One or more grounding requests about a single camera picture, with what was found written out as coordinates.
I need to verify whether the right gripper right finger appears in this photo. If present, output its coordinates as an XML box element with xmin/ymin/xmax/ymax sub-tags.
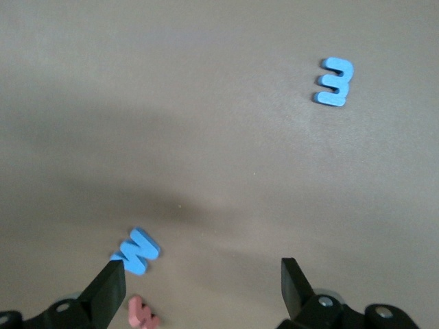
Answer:
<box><xmin>276</xmin><ymin>257</ymin><xmax>421</xmax><ymax>329</ymax></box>

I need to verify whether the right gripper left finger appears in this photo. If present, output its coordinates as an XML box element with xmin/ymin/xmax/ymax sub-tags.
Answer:
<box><xmin>0</xmin><ymin>259</ymin><xmax>126</xmax><ymax>329</ymax></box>

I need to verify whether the red foam small w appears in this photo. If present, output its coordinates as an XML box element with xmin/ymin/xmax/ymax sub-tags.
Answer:
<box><xmin>127</xmin><ymin>295</ymin><xmax>161</xmax><ymax>329</ymax></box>

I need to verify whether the blue foam capital W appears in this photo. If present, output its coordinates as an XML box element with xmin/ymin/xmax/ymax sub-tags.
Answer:
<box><xmin>109</xmin><ymin>227</ymin><xmax>162</xmax><ymax>277</ymax></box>

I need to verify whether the blue foam letter m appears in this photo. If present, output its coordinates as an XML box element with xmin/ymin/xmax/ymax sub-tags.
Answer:
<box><xmin>312</xmin><ymin>57</ymin><xmax>355</xmax><ymax>108</ymax></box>

